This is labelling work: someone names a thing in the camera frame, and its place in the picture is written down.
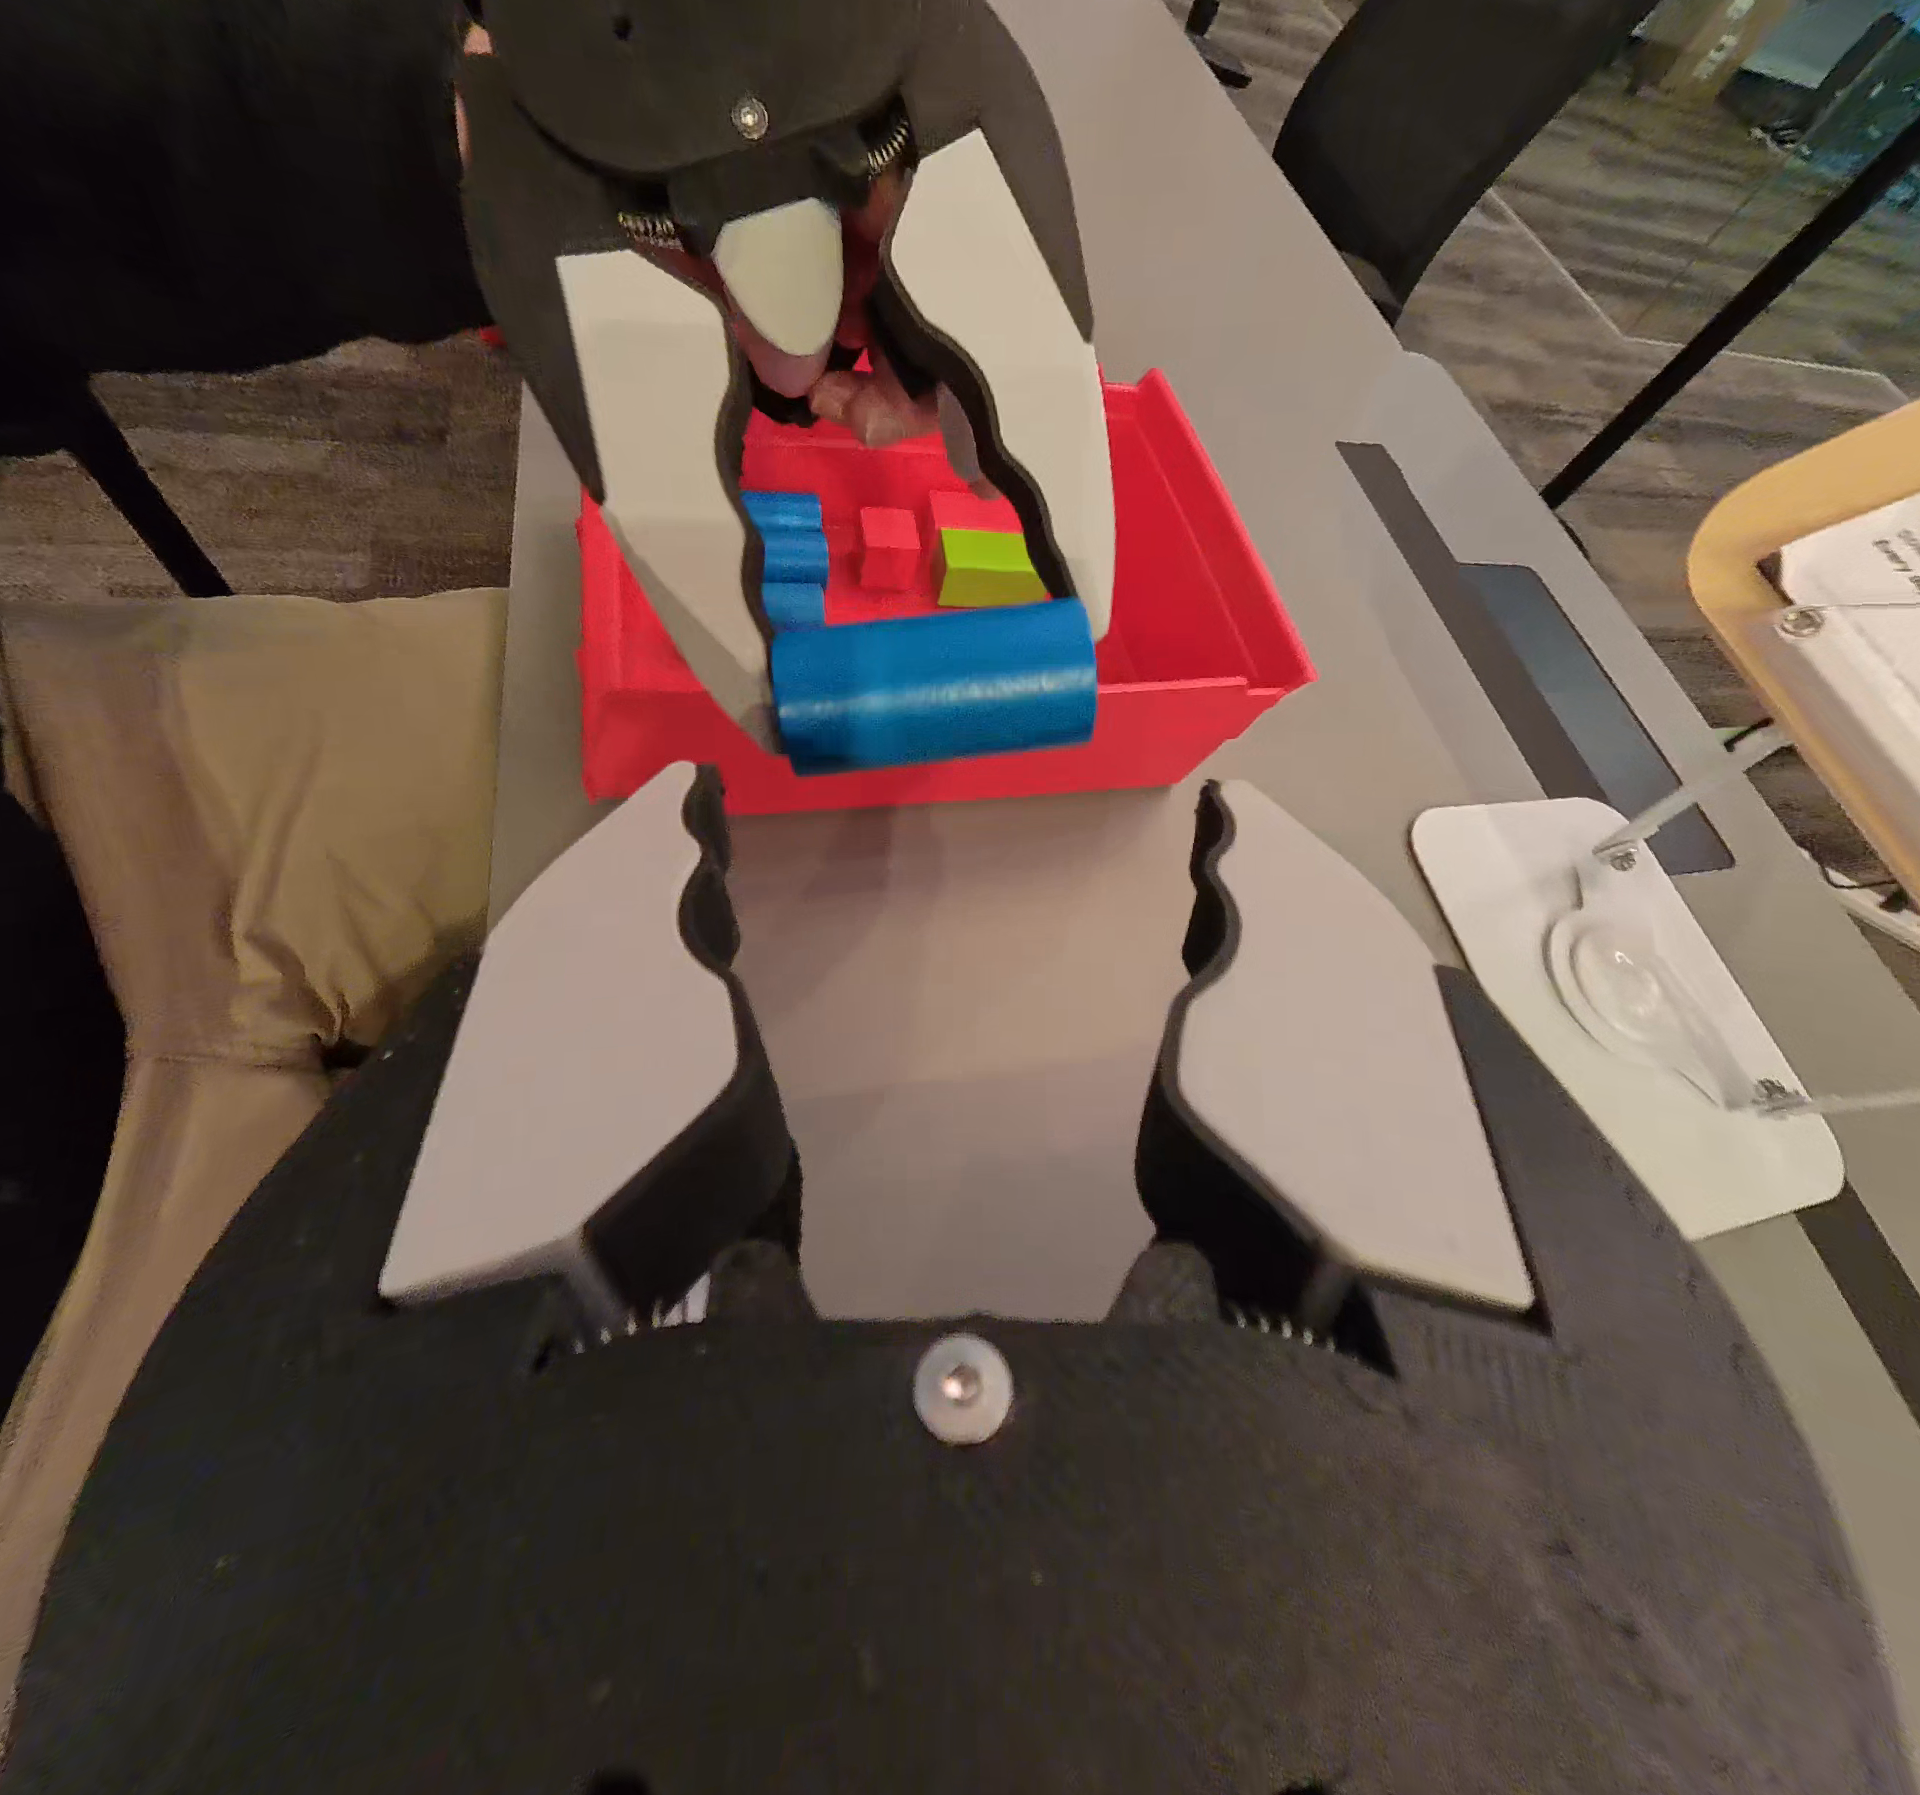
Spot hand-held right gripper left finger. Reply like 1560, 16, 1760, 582
377, 764, 804, 1302

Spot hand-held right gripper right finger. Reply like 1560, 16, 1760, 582
1132, 780, 1539, 1324

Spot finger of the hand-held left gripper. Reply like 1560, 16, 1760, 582
555, 251, 785, 755
876, 127, 1120, 642

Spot red plastic bin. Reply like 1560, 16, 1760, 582
577, 367, 1319, 815

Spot blue cylinder block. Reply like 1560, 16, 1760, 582
769, 594, 1100, 778

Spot person's left forearm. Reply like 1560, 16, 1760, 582
0, 0, 497, 379

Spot person's left hand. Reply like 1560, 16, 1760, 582
749, 198, 947, 450

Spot blue ridged block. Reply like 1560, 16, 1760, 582
739, 490, 830, 628

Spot green block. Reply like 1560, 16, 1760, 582
927, 527, 1047, 612

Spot clear acrylic holder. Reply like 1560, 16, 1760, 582
1545, 737, 1920, 1122

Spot person's khaki trousers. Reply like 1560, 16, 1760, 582
0, 587, 511, 1513

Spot black metal leg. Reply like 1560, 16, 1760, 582
60, 378, 235, 600

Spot person's black clothing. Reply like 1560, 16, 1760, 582
0, 790, 129, 1407

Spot black mesh office chair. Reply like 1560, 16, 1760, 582
1271, 0, 1772, 326

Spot round wooden tray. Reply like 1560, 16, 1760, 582
1687, 400, 1920, 912

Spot black slanted pole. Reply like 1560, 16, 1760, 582
1543, 131, 1920, 510

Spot white printed paper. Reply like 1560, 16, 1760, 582
1777, 482, 1920, 838

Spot cardboard box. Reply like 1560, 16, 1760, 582
1627, 0, 1818, 103

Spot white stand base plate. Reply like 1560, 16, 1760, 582
1411, 797, 1844, 1242

